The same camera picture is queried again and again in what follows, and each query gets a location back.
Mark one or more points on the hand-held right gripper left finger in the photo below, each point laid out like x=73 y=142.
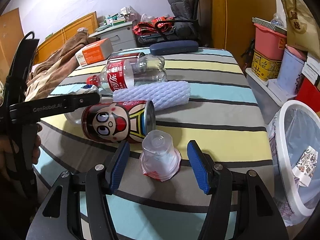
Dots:
x=120 y=165

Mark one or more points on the clutter of small boxes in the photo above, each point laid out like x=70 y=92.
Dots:
x=116 y=18

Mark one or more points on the brown blanket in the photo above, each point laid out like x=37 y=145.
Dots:
x=57 y=65

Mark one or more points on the brown paper bag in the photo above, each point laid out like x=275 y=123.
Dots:
x=302 y=27

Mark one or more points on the grey cushion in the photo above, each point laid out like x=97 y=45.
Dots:
x=178 y=2

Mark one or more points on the white bin with plastic liner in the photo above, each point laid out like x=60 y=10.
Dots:
x=300 y=130

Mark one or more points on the orange white box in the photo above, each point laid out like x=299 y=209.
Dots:
x=96 y=52

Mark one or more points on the white foam net sleeve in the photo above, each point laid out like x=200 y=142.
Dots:
x=155 y=95

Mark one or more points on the patterned paper cup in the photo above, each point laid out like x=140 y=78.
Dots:
x=306 y=165

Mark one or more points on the clear plastic bag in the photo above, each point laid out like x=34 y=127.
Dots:
x=146 y=18

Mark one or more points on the wooden wardrobe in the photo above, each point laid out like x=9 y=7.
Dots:
x=237 y=12

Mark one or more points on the red cartoon face can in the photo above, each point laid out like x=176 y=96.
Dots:
x=117 y=122

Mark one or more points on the clear plastic cup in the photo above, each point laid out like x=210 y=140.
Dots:
x=72 y=118

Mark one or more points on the grey nightstand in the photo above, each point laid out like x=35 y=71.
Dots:
x=117 y=37

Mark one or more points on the red patterned bags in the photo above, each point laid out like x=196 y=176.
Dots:
x=147 y=28

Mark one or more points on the dark folded umbrella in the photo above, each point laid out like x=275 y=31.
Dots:
x=248 y=52

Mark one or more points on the dark blue glasses case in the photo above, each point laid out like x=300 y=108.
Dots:
x=173 y=47

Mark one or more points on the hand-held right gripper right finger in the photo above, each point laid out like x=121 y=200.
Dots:
x=197 y=167

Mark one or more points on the patterned flat tray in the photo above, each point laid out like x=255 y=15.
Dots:
x=267 y=23

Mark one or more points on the clear plastic bottle red label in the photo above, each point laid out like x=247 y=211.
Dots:
x=130 y=75

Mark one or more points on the pink plastic box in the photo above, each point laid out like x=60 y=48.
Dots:
x=271 y=43

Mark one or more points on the wooden headboard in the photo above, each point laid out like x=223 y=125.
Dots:
x=75 y=27

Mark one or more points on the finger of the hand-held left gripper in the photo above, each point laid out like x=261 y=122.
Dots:
x=85 y=100

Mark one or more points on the wooden door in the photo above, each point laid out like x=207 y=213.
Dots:
x=10 y=35

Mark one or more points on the yellow patterned box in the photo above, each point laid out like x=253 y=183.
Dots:
x=265 y=66

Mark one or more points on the clear jelly cup with lid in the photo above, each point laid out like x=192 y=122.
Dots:
x=160 y=155

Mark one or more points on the person's left hand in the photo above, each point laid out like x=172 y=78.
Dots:
x=5 y=155

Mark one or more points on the clear storage box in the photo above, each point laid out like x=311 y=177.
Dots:
x=267 y=97

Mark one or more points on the striped bed sheet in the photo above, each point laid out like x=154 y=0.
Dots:
x=212 y=110

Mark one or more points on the pink round lid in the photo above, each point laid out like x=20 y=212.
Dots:
x=297 y=52

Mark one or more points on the black office chair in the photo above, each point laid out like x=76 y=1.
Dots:
x=197 y=10

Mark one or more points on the pale purple cylindrical bin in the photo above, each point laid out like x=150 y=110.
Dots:
x=291 y=75

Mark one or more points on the small white blue bottle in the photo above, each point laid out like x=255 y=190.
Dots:
x=90 y=89

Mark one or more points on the red gold gift box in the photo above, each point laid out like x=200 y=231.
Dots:
x=308 y=92

